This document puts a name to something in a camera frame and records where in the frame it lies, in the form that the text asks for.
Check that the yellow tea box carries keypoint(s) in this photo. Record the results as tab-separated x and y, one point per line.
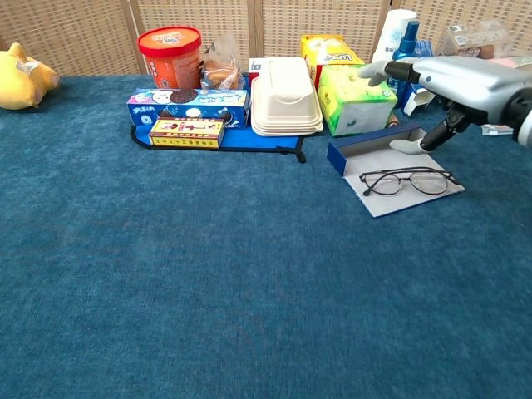
324	52

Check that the blue glasses case white lining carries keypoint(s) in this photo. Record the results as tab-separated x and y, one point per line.
374	203

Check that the woven wicker folding screen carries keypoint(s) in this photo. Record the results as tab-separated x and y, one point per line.
83	33

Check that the clear bag brown snacks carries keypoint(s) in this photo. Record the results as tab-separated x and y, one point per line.
465	45

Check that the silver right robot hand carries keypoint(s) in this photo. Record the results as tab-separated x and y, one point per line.
465	83

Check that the blue cookie box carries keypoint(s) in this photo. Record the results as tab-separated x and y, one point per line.
199	101

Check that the yellow plush toy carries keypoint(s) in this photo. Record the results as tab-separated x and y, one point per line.
16	83

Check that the clear bag of pastries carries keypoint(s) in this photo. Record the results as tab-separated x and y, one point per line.
220	70

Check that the beige lidded lunch box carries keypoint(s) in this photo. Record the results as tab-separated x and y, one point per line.
282	95

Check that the red snack tub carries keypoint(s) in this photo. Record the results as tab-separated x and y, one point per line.
170	58

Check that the white bottle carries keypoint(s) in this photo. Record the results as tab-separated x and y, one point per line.
390	37

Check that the small yellow red box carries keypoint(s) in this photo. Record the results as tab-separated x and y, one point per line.
187	133

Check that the clear zip bag white cloth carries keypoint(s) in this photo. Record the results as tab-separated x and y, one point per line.
494	131

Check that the blue white open carton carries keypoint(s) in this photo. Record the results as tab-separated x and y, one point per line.
415	97

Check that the blue carpet table cover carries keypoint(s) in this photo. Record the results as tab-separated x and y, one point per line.
208	270

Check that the thin wire eyeglasses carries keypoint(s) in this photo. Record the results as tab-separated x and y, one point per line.
430	183

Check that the small white red box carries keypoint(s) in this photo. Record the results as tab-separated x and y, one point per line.
255	66

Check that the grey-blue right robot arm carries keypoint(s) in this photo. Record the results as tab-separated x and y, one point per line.
523	133

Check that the blue flat tray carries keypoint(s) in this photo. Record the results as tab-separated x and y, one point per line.
249	141

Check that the green tissue pack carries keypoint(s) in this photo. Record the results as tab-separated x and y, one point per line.
349	104

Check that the blue spray bottle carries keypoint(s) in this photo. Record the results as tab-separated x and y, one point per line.
409	41

